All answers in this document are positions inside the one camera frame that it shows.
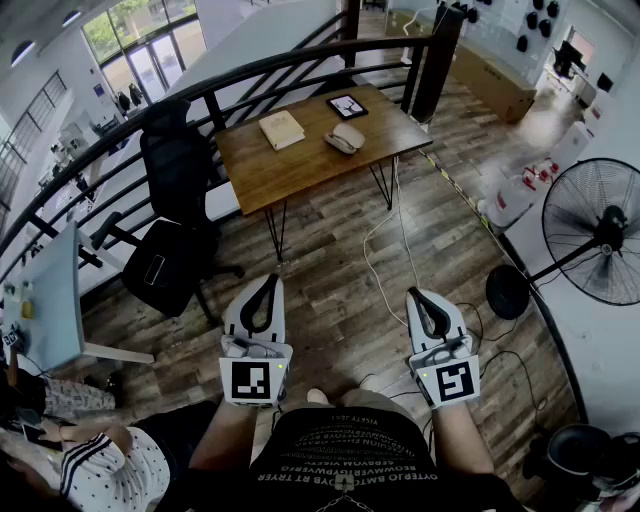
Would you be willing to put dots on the white case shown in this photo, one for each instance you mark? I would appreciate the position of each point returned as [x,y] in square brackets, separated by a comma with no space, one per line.
[347,135]

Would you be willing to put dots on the thick dark wooden post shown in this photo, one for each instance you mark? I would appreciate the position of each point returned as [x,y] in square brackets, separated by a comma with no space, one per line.
[437,65]

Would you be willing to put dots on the yellow black floor tape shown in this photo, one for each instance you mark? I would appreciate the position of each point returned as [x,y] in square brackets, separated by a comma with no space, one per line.
[457,187]

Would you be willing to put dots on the white desk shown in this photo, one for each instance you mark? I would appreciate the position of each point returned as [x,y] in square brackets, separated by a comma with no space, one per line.
[55,300]

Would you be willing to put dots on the person's right forearm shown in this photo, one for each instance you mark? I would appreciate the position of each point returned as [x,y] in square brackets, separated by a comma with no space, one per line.
[462,440]

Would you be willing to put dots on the beige hardcover book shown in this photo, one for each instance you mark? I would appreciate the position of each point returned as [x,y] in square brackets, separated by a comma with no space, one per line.
[281,130]

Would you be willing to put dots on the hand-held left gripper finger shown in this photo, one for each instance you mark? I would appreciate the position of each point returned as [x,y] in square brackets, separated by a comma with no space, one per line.
[280,315]
[235,315]

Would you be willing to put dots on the person's khaki shorts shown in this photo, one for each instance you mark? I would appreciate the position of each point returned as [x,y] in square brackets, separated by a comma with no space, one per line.
[370,398]

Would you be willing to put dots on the glass entrance doors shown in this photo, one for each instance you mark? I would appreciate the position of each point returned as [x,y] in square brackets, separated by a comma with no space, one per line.
[150,55]

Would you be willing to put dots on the black round equipment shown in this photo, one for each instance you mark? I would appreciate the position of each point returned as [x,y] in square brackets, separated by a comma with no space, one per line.
[575,450]

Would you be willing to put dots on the black office chair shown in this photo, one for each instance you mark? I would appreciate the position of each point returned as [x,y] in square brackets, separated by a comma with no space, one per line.
[175,170]

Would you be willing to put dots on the black metal railing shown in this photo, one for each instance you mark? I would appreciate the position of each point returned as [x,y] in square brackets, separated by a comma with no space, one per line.
[214,110]

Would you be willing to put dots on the black framed deer picture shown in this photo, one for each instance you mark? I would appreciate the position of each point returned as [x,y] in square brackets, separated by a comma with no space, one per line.
[347,106]

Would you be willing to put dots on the person's white shoe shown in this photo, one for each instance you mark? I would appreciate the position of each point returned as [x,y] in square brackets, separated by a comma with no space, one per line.
[317,396]

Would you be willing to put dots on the group of black wall-hung objects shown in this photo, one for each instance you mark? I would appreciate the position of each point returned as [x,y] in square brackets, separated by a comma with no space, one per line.
[545,25]

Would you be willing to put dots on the large cardboard box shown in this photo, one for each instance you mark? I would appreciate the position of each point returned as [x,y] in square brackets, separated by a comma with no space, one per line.
[500,85]

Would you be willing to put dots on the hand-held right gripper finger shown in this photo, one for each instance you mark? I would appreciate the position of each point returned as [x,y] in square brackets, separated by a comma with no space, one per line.
[416,325]
[452,317]

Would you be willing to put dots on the wooden table with metal legs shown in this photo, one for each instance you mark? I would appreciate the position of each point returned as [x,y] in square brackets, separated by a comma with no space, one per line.
[300,167]

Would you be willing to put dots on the slim dark wooden post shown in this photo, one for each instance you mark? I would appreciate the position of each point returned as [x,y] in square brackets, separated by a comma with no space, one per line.
[352,30]

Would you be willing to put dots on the black standing fan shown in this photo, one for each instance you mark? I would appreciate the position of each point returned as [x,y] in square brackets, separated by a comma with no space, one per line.
[612,220]

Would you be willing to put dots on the person's left forearm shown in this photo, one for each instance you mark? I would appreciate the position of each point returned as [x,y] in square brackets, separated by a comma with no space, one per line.
[225,435]

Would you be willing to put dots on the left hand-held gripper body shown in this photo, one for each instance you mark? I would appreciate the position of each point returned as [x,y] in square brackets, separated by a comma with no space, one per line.
[252,380]

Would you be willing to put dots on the black smartphone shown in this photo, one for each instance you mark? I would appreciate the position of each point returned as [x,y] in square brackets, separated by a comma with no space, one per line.
[155,270]

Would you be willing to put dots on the person's black printed shirt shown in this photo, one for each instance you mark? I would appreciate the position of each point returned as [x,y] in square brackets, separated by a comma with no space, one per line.
[350,450]

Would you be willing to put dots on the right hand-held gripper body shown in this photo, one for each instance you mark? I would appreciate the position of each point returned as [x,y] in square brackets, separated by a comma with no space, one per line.
[452,382]

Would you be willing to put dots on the pack of water bottles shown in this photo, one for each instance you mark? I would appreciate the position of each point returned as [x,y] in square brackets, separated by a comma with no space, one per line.
[510,200]

